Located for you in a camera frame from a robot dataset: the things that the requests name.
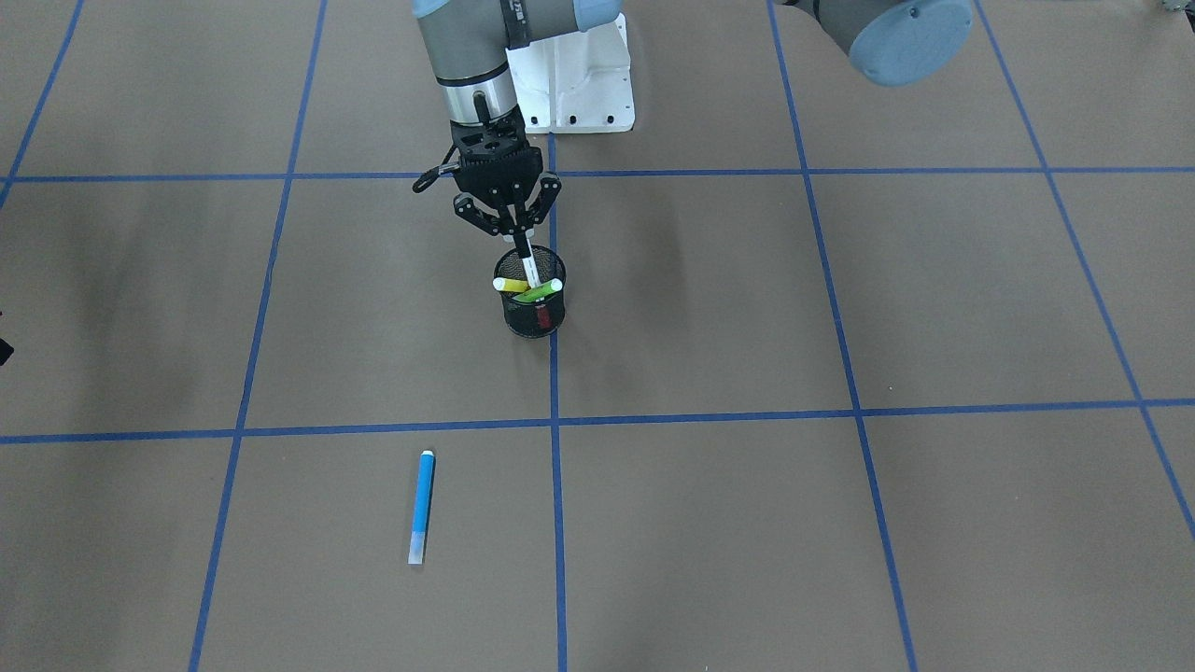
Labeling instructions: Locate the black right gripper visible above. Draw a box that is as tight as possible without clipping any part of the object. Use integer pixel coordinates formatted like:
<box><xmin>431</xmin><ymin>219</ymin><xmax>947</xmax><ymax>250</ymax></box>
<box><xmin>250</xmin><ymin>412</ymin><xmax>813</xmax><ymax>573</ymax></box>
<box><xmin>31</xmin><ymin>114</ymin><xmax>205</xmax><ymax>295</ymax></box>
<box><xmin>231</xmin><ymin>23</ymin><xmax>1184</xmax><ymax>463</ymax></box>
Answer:
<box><xmin>451</xmin><ymin>105</ymin><xmax>562</xmax><ymax>236</ymax></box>

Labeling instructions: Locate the blue highlighter pen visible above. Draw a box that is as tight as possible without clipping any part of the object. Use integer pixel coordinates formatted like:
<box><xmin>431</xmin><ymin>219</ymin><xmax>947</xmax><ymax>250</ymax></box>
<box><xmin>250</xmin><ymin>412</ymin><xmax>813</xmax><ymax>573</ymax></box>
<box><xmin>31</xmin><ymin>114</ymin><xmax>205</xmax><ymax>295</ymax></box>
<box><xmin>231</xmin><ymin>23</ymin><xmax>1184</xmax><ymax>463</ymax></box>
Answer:
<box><xmin>407</xmin><ymin>450</ymin><xmax>436</xmax><ymax>567</ymax></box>

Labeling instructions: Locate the green highlighter pen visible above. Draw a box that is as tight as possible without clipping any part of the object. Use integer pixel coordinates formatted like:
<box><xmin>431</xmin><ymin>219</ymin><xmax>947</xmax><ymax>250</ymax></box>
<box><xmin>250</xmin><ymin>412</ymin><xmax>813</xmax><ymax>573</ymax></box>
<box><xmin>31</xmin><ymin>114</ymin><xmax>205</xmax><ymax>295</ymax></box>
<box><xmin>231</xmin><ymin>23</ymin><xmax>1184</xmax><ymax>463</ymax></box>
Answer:
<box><xmin>513</xmin><ymin>279</ymin><xmax>564</xmax><ymax>303</ymax></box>

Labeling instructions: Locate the yellow highlighter pen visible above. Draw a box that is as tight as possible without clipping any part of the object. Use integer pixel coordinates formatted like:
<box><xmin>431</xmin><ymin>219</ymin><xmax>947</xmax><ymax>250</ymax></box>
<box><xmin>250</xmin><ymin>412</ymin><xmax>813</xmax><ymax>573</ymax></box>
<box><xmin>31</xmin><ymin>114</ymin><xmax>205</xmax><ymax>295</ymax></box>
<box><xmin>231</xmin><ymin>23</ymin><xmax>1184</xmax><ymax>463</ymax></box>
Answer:
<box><xmin>492</xmin><ymin>276</ymin><xmax>531</xmax><ymax>294</ymax></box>

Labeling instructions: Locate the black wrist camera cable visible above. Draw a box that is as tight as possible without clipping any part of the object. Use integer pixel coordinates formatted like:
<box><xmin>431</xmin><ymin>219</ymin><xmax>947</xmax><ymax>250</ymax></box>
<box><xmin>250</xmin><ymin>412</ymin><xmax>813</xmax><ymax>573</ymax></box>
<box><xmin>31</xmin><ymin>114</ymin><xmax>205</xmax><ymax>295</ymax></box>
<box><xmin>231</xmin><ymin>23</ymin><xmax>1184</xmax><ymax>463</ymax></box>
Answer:
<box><xmin>413</xmin><ymin>140</ymin><xmax>460</xmax><ymax>195</ymax></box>

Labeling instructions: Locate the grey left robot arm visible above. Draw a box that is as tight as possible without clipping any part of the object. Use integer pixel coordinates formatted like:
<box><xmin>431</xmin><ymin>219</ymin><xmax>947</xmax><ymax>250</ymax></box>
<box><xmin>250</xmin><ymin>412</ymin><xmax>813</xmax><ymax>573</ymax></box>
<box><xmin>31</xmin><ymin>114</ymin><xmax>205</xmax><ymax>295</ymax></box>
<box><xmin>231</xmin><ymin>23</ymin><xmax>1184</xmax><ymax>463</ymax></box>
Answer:
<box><xmin>774</xmin><ymin>1</ymin><xmax>975</xmax><ymax>88</ymax></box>

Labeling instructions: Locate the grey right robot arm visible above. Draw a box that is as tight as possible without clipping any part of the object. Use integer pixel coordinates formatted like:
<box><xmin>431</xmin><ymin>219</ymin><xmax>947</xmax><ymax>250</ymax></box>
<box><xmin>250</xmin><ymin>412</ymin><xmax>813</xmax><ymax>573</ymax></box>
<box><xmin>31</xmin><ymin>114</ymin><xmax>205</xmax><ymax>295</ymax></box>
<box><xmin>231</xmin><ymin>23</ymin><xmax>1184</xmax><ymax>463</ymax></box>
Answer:
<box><xmin>413</xmin><ymin>1</ymin><xmax>623</xmax><ymax>239</ymax></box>

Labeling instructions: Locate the black mesh pen cup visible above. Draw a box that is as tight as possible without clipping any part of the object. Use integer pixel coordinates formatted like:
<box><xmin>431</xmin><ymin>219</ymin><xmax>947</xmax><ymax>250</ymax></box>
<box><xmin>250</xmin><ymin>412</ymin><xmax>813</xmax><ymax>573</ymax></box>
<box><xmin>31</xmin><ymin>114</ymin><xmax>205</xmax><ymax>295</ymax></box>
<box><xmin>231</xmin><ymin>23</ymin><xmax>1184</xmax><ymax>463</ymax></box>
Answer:
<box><xmin>492</xmin><ymin>245</ymin><xmax>566</xmax><ymax>340</ymax></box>

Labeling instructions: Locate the white marker red cap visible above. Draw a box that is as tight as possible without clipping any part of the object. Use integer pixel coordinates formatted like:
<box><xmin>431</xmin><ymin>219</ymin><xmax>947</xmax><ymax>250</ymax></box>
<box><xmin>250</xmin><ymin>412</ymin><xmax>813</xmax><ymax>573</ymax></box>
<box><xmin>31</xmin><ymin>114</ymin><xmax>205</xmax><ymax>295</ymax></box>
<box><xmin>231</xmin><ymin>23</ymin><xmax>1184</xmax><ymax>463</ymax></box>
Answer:
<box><xmin>511</xmin><ymin>213</ymin><xmax>541</xmax><ymax>288</ymax></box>

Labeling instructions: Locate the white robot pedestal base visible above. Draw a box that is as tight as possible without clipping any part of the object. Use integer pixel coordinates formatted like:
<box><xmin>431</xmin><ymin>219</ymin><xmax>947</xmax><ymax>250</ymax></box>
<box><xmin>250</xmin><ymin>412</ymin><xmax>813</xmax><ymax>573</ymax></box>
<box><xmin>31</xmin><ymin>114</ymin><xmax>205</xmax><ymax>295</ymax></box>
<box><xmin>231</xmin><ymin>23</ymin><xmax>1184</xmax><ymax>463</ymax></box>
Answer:
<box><xmin>507</xmin><ymin>13</ymin><xmax>636</xmax><ymax>135</ymax></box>

